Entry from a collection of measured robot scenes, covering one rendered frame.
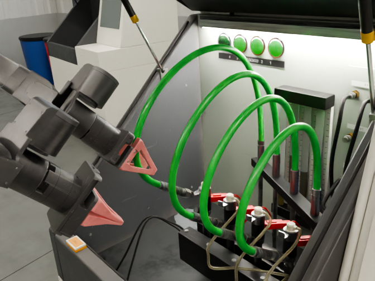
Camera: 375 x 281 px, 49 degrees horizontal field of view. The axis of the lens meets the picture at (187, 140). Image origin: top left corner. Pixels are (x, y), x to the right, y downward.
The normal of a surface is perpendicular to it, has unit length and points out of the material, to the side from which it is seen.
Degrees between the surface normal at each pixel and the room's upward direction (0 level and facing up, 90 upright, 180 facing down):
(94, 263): 0
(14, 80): 54
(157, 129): 90
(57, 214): 46
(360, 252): 76
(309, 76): 90
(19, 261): 0
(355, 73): 90
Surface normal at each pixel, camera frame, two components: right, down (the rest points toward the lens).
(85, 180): -0.69, -0.50
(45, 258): -0.05, -0.93
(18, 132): -0.40, -0.33
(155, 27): 0.59, 0.27
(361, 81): -0.75, 0.29
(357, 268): -0.75, 0.06
